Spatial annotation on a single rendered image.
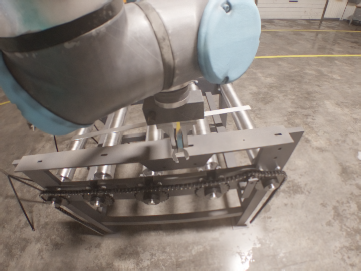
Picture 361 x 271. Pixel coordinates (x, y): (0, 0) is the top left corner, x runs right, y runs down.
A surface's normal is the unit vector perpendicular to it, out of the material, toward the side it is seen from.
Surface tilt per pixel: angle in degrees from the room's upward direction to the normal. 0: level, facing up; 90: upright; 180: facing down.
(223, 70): 90
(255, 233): 0
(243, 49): 90
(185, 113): 90
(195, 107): 90
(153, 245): 0
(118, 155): 0
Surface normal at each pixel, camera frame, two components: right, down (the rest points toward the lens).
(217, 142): -0.12, -0.69
